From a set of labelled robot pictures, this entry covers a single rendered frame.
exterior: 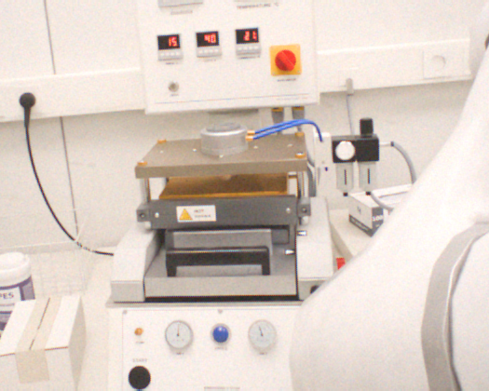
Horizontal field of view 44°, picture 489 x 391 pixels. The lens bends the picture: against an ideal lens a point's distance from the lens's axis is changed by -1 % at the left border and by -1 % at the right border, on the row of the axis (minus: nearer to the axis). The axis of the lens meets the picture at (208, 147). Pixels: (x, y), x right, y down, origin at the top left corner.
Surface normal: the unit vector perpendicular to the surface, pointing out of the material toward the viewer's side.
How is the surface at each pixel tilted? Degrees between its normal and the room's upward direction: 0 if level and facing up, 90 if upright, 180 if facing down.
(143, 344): 65
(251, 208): 90
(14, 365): 89
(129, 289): 90
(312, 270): 41
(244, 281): 90
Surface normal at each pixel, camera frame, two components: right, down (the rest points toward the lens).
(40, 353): 0.08, 0.19
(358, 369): -0.88, -0.25
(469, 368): -0.83, 0.06
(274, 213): -0.14, 0.25
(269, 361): -0.16, -0.19
